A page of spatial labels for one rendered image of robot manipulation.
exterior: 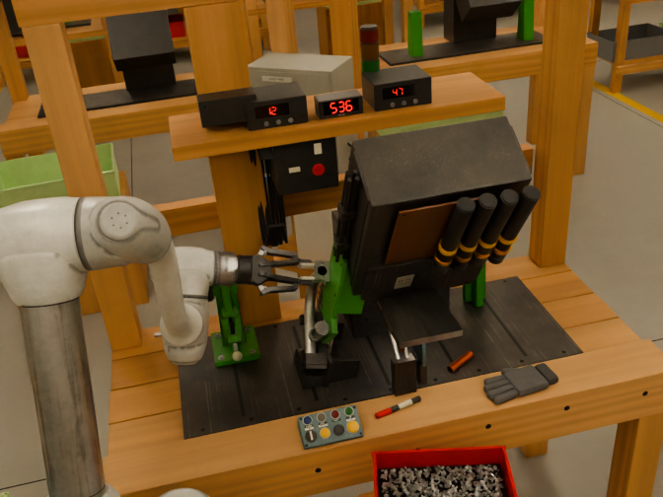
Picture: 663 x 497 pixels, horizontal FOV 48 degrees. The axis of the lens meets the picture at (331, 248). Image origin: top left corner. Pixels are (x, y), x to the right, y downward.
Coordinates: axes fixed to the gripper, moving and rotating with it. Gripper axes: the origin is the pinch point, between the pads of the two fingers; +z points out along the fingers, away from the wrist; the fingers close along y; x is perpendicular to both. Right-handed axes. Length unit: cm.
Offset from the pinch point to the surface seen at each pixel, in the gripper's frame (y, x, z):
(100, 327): 27, 222, -56
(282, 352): -16.9, 26.8, -2.1
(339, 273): -2.9, -10.5, 4.4
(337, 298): -8.4, -6.9, 4.8
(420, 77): 49, -23, 25
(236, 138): 31.6, -10.7, -21.9
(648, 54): 283, 275, 379
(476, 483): -54, -20, 32
